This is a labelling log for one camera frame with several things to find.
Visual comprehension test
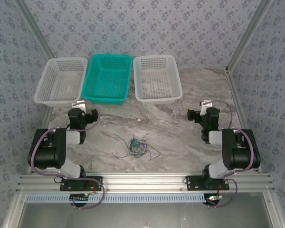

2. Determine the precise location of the thin white cable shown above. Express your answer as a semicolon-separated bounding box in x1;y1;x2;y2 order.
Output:
130;142;150;156

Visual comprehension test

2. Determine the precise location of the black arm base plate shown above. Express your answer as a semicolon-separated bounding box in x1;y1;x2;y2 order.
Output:
185;175;230;191
59;176;103;191

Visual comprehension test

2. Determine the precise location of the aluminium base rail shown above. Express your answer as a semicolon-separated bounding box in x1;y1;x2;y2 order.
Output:
15;172;276;193

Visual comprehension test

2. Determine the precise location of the aluminium table side rail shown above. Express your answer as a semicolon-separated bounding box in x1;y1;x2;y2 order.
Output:
225;67;263;173

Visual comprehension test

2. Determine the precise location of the white slotted cable duct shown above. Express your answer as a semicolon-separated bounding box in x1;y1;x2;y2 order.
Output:
26;193;206;204

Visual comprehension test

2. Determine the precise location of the teal perforated plastic basket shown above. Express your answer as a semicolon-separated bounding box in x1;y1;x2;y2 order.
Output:
81;54;133;105

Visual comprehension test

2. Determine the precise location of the black controller board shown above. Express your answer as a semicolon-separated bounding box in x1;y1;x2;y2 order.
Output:
69;193;90;208
205;193;223;208

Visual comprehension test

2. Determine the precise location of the grey metal panel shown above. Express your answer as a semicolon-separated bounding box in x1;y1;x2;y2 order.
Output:
19;203;274;228

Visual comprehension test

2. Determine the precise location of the aluminium frame post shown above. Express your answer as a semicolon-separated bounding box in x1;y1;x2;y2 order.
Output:
225;0;275;71
14;0;55;60

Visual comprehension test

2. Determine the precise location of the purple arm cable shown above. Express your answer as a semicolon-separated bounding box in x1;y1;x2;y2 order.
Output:
29;101;105;210
203;99;256;209

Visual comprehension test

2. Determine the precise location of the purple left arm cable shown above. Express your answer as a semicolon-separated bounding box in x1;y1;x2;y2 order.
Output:
29;101;105;210

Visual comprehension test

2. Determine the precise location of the aluminium lower frame leg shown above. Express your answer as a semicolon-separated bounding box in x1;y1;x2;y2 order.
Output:
262;192;285;228
1;192;27;228

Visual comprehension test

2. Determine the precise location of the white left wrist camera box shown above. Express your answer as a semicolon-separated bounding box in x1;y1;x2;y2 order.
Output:
71;100;86;112

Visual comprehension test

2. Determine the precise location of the thin blue cable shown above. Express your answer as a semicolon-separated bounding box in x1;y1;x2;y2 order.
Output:
112;136;161;160

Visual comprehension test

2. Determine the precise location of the white perforated plastic basket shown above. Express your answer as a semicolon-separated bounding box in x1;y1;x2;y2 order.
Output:
33;57;88;107
133;55;183;105

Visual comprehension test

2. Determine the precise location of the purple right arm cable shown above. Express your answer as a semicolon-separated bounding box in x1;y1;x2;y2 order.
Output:
203;99;256;209

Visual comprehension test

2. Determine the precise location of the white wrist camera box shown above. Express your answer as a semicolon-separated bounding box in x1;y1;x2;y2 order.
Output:
199;100;213;112
71;100;86;112

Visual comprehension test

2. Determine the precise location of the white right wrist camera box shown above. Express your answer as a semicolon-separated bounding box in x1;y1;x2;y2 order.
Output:
199;100;213;112

